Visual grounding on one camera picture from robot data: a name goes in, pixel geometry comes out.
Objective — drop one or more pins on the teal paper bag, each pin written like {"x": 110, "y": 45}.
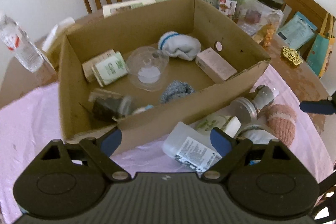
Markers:
{"x": 322, "y": 48}

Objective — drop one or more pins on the green white tea box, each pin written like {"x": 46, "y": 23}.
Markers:
{"x": 110, "y": 70}

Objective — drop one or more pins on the translucent white plastic bottle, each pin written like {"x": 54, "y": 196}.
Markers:
{"x": 192, "y": 149}

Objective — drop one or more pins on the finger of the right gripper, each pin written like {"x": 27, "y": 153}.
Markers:
{"x": 323, "y": 107}

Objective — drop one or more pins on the white blue-striped sock roll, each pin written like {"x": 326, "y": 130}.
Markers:
{"x": 179, "y": 45}

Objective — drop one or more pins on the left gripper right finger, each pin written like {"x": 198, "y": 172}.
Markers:
{"x": 232, "y": 152}

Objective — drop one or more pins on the small white box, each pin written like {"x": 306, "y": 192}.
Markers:
{"x": 231, "y": 126}

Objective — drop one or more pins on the large cardboard box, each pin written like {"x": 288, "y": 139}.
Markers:
{"x": 141, "y": 27}

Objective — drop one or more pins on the gold ornate coaster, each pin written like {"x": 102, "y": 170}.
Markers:
{"x": 292, "y": 56}

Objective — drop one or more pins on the large tape roll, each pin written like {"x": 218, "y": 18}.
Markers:
{"x": 257, "y": 133}

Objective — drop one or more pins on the small beige box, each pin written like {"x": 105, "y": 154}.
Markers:
{"x": 88, "y": 65}

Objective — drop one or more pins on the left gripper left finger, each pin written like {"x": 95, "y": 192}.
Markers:
{"x": 100, "y": 150}

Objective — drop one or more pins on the clear lid with red label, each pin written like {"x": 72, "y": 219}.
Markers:
{"x": 146, "y": 68}

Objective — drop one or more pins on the pink knitted sock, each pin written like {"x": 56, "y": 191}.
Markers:
{"x": 281, "y": 120}

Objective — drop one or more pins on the pink cosmetics box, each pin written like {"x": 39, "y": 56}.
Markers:
{"x": 214, "y": 66}

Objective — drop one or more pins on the teal packet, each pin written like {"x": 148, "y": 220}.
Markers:
{"x": 298, "y": 31}

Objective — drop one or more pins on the clear box of brown blocks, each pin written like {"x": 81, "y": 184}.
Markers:
{"x": 109, "y": 106}

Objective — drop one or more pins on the clear jar with lid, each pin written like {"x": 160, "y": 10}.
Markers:
{"x": 248, "y": 108}

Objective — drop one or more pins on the large jar with black lid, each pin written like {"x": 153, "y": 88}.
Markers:
{"x": 260, "y": 19}

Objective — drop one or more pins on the water bottle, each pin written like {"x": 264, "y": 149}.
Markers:
{"x": 18, "y": 42}

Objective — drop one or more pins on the grey-blue knitted sock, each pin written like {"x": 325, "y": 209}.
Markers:
{"x": 175, "y": 90}

